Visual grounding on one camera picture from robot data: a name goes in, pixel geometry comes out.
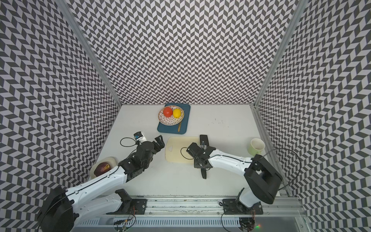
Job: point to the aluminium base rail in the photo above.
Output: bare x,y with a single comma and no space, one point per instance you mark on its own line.
185,206

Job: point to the aluminium corner frame post left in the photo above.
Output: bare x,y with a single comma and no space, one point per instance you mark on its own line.
62,5

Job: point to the aluminium corner frame post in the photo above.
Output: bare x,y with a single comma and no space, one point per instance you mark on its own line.
62,5
281,49

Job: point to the cream cutting board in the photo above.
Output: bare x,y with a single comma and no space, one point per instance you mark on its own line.
175,150

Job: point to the patterned ceramic plate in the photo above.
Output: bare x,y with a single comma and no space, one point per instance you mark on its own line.
170,121

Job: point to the cream bowl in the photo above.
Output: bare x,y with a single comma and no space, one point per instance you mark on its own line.
110,160

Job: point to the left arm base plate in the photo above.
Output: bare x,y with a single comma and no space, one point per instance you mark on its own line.
133,206

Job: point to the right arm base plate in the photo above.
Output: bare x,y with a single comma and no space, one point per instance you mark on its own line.
234,207

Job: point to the light green mug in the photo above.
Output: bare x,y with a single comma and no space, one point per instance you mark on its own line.
256,147

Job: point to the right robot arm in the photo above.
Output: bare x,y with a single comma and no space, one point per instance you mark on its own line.
262,178

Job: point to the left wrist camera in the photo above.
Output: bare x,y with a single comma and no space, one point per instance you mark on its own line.
139,137

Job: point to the aluminium corner frame post right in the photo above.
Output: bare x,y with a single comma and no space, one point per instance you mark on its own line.
281,49

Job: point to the red tomato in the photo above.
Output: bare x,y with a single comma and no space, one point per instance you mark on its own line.
167,112

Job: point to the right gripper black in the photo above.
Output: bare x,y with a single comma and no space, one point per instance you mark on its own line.
196,164

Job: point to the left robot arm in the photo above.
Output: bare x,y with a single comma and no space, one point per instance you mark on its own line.
63,209

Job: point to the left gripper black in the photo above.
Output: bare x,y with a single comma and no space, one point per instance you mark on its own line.
160,142

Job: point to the teal rectangular tray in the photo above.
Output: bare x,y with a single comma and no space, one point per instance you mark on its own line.
173,129

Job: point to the yellow lemon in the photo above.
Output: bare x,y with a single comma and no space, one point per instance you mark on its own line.
177,113

